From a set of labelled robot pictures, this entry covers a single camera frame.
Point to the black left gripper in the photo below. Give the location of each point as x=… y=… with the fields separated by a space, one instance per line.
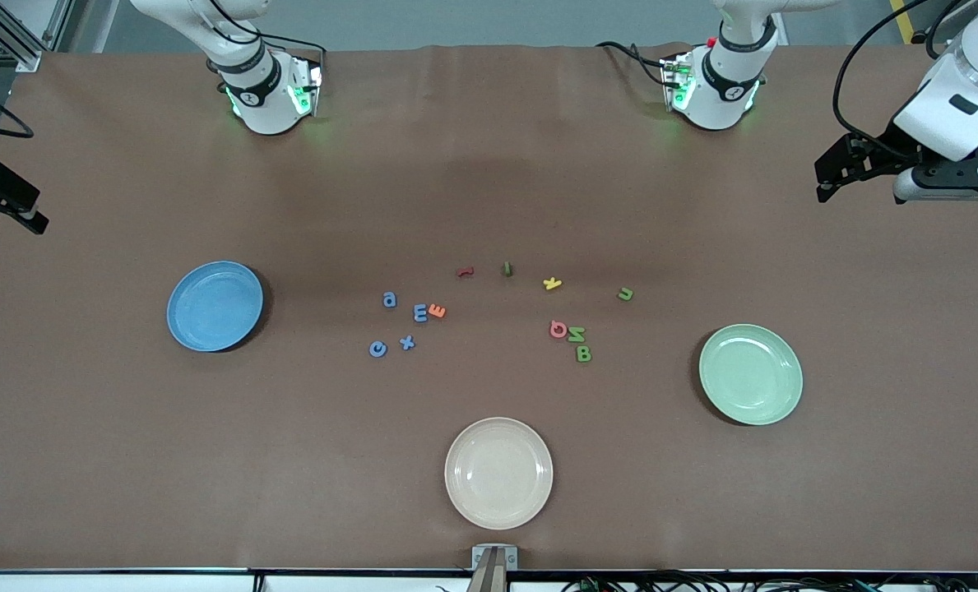
x=885 y=150

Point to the green foam letter N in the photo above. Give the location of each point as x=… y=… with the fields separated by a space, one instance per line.
x=577 y=334

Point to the green foam letter B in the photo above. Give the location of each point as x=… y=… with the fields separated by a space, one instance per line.
x=582 y=353

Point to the blue foam letter c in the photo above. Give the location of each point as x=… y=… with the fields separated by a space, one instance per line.
x=371 y=349

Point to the blue foam letter E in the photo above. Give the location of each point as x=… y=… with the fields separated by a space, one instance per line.
x=419 y=312

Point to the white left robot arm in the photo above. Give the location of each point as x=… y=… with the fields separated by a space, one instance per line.
x=723 y=99

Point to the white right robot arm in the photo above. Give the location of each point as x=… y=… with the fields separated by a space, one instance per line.
x=262 y=107

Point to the blue plate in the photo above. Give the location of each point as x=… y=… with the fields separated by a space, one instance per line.
x=213 y=308

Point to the green plate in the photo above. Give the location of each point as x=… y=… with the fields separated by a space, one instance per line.
x=750 y=375

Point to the pink foam letter Q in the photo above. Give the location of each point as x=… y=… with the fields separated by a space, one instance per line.
x=551 y=330

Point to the table cover sheet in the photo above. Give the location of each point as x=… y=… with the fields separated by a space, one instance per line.
x=488 y=205

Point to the beige plate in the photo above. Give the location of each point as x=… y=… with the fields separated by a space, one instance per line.
x=498 y=474

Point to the aluminium frame profile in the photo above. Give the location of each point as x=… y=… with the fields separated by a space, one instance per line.
x=20 y=41

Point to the white table edge rail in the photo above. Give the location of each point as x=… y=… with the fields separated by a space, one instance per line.
x=127 y=582

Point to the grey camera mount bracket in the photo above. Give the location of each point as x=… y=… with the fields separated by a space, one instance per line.
x=494 y=567

